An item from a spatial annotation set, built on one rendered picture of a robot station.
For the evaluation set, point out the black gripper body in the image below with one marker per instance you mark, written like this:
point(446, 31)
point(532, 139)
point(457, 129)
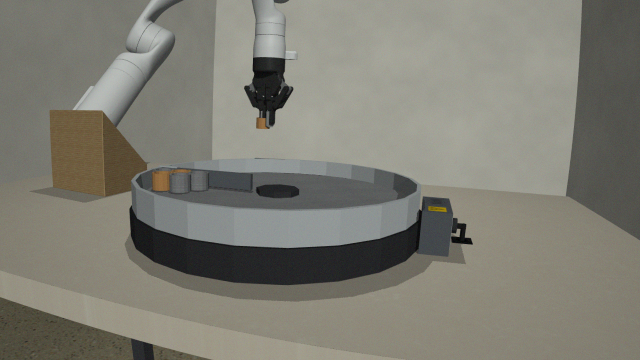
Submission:
point(268, 69)

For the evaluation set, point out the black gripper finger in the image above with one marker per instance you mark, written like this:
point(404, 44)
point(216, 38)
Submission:
point(275, 102)
point(256, 98)

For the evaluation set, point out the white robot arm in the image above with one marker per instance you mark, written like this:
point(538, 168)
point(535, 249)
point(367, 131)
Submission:
point(150, 44)

